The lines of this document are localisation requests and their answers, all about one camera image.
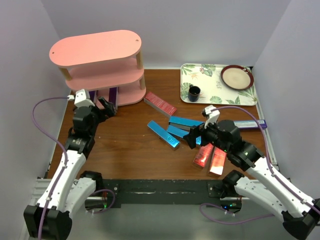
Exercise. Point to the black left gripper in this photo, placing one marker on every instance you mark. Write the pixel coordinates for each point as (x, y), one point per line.
(107, 111)

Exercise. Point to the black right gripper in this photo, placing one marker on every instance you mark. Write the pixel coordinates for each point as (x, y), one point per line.
(201, 130)

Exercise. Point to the silver purple toothpaste box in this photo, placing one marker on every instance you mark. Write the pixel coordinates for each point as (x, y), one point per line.
(113, 96)

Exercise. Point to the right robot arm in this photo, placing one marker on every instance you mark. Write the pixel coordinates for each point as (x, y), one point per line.
(258, 180)

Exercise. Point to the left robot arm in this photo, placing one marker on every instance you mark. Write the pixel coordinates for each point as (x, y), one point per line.
(51, 218)

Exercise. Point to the red toothpaste box near shelf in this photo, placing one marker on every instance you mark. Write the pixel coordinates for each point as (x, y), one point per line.
(159, 104)

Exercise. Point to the pink three-tier shelf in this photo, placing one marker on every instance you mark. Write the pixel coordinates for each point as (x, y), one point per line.
(99, 62)

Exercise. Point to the blue toothpaste box rear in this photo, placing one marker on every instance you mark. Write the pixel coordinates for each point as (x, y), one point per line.
(183, 123)

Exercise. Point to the blue toothpaste box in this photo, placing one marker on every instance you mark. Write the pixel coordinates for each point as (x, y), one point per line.
(177, 132)
(183, 123)
(164, 135)

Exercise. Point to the blue toothpaste box middle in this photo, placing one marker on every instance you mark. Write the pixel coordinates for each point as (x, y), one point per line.
(177, 132)

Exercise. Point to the red toothpaste box left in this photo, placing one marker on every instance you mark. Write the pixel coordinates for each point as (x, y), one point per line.
(203, 155)

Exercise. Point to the red toothpaste box right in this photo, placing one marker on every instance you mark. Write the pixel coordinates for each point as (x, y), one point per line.
(217, 162)

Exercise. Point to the blue toothpaste box front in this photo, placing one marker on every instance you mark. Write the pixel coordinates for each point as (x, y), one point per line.
(164, 135)

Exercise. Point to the dark blue mug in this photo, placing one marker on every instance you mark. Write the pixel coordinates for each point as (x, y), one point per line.
(193, 93)

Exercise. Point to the floral serving tray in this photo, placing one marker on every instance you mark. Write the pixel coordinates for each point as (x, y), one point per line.
(213, 90)

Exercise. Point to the red rimmed beige plate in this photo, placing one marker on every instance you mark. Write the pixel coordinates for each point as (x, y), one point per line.
(237, 77)

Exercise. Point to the black base mat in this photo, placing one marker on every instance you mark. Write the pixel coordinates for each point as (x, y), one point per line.
(162, 192)

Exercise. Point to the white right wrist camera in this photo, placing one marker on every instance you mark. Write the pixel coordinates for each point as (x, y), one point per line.
(211, 113)

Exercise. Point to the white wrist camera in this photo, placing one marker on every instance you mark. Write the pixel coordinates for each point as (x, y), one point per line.
(211, 113)
(82, 99)

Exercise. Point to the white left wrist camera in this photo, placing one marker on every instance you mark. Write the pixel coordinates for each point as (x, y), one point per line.
(82, 99)

